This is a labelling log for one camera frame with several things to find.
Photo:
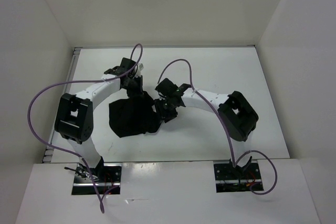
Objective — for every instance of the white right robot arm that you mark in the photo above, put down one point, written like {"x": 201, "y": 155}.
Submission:
{"x": 234, "y": 112}

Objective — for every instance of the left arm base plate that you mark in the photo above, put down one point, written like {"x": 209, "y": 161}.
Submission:
{"x": 109, "y": 182}

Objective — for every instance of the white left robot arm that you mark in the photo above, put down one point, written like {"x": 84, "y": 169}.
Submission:
{"x": 74, "y": 120}

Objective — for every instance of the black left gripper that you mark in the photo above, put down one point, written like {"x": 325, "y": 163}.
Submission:
{"x": 137, "y": 93}

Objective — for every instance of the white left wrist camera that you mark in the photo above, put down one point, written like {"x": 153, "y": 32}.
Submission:
{"x": 137, "y": 70}

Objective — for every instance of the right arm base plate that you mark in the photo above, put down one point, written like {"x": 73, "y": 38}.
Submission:
{"x": 238, "y": 179}

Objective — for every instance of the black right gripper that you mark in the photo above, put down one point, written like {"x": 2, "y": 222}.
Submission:
{"x": 159, "y": 109}

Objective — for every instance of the black skirt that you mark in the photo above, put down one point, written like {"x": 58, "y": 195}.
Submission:
{"x": 133, "y": 116}

